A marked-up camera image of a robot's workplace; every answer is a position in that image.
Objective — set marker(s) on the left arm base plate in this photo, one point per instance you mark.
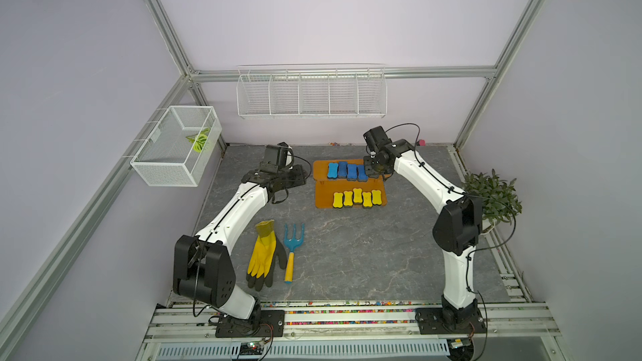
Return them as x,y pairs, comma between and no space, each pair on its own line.
249,323

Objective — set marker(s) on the yellow black gardening glove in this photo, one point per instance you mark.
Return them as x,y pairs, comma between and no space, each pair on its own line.
268,253

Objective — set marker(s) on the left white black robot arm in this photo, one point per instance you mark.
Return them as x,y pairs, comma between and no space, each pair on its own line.
203,269

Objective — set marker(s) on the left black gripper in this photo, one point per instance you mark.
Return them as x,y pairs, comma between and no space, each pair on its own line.
300,179

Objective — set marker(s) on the long white wire wall basket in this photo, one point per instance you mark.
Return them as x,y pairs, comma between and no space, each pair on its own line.
323,92

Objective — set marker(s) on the white wire side basket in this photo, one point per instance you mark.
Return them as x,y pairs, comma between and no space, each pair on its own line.
166,158

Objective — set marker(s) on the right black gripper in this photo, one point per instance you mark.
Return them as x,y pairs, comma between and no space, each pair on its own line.
369,167

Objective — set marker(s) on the yellow whiteboard eraser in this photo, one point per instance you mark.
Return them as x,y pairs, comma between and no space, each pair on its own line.
348,199
376,198
367,200
357,196
338,200

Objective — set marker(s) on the green toy in basket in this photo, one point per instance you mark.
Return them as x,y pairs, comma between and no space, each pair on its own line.
199,140

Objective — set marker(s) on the aluminium rail frame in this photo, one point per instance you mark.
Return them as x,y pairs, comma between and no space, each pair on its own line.
400,330

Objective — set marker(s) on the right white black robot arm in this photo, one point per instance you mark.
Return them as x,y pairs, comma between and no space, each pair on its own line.
458,226

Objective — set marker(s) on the orange two-tier wooden shelf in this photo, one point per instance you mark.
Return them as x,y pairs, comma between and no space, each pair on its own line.
325,188

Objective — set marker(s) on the blue whiteboard eraser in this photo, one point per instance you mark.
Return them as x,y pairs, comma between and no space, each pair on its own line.
361,174
333,170
342,171
352,173

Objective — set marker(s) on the potted green plant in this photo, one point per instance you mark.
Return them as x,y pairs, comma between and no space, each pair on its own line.
500,199

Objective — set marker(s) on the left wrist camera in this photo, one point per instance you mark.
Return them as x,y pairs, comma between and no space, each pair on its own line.
277,156

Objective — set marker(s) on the blue yellow garden fork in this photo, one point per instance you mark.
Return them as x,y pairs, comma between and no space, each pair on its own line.
293,239

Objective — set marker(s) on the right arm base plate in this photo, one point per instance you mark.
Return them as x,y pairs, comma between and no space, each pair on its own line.
465,321

